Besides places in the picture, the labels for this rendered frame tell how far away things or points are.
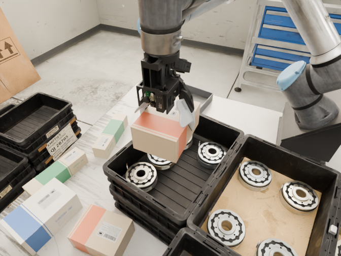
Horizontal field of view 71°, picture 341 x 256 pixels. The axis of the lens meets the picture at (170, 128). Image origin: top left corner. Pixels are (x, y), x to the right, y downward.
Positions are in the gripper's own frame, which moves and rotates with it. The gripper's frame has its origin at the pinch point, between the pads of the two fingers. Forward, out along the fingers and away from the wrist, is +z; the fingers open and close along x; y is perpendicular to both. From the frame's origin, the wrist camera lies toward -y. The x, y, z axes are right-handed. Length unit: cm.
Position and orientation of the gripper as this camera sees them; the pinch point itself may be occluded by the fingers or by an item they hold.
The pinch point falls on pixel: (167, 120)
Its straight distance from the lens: 61.1
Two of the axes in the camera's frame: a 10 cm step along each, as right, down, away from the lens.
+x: 9.1, 2.8, -3.1
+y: -4.2, 6.2, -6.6
